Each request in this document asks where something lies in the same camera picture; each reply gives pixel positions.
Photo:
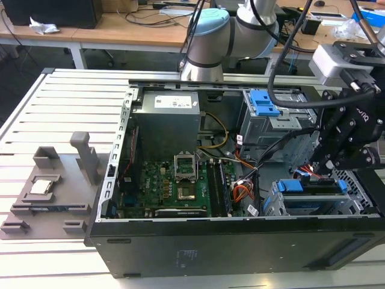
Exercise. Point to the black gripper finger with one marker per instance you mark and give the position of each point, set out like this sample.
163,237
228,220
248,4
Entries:
349,150
326,120

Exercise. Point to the hard disk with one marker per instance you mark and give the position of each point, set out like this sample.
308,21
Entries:
300,200

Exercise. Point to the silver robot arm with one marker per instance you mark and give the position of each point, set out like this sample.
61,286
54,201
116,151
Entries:
207,42

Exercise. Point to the metal disk bay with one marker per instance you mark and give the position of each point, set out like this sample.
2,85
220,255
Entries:
355,200

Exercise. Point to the metal drive cage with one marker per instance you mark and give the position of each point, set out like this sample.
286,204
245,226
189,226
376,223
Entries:
264,132

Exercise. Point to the blue drive latch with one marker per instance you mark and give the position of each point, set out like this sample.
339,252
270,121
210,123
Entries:
262,102

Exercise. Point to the clear plastic bag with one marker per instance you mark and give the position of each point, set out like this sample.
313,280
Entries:
346,30

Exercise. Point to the small black box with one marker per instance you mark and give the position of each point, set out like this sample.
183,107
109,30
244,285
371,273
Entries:
310,26

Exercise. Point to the blue cardboard box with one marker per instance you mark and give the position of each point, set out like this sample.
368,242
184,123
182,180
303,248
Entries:
373,15

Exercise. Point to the black computer mouse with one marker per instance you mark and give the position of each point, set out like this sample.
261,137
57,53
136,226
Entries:
319,3

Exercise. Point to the CPU socket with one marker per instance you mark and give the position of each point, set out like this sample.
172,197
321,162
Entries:
186,193

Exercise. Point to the grey power supply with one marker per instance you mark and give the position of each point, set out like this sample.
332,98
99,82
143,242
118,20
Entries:
168,126

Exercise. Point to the black PC case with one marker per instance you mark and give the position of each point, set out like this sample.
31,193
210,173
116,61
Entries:
210,250

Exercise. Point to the black graphics card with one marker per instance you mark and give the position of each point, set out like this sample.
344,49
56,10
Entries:
180,212

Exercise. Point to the green motherboard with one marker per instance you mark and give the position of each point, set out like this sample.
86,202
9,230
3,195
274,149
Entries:
156,180

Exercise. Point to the wooden desk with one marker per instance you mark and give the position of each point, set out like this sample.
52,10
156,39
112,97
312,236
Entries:
120,34

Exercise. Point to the grey parts rack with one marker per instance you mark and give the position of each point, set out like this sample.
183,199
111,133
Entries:
75,186

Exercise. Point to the dark RAM stick with label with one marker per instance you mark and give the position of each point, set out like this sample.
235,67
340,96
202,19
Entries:
57,207

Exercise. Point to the silver CPU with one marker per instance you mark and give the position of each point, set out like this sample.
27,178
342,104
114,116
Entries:
41,186

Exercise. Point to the large black box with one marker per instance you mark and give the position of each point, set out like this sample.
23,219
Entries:
51,13

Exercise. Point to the crumpled white paper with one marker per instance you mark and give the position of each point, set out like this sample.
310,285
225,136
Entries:
42,27

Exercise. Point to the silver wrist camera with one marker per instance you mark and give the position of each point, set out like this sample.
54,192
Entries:
328,64

